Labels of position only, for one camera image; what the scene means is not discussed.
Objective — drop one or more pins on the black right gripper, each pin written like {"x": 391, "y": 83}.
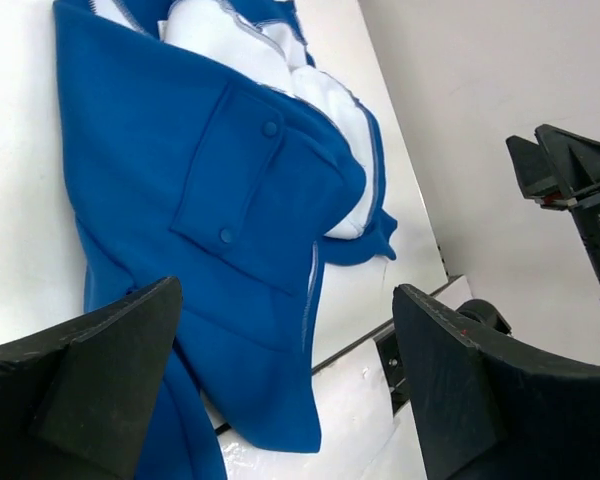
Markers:
{"x": 562, "y": 165}

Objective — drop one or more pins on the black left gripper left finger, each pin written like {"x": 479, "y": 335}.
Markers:
{"x": 77, "y": 398}

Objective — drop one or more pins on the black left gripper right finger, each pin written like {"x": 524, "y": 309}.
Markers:
{"x": 487, "y": 406}

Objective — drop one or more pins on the blue jacket white lining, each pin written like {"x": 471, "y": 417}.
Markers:
{"x": 201, "y": 141}

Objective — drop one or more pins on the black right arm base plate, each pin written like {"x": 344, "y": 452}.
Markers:
{"x": 386, "y": 341}

